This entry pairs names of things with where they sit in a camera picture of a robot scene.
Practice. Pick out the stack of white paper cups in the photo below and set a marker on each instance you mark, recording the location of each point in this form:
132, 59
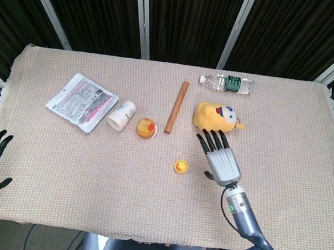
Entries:
122, 115

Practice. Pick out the small yellow plastic cup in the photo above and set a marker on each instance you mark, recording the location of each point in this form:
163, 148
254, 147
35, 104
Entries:
185, 171

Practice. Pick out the white printed plastic pouch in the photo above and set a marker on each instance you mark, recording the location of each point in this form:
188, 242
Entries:
80, 101

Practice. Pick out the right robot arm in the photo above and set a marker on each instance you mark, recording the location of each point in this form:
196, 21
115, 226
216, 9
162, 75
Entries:
252, 225

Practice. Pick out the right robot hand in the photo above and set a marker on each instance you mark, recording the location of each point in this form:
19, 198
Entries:
223, 163

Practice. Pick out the dark pleated curtain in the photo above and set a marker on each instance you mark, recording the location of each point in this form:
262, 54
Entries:
191, 19

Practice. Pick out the beige woven tablecloth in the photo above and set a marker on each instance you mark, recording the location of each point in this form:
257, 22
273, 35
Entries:
117, 191

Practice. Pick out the yellow rubber duck toy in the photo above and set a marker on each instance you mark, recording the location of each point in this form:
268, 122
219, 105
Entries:
181, 166

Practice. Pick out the clear plastic water bottle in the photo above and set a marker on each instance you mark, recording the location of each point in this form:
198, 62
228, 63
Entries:
229, 83

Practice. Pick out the orange fruit jelly cup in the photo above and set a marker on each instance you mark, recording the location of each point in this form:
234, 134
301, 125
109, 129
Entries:
146, 127

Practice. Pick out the wooden rolling pin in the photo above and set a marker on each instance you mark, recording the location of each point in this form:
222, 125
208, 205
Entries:
176, 108

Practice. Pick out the yellow plush toy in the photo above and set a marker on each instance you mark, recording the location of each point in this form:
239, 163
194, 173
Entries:
213, 116

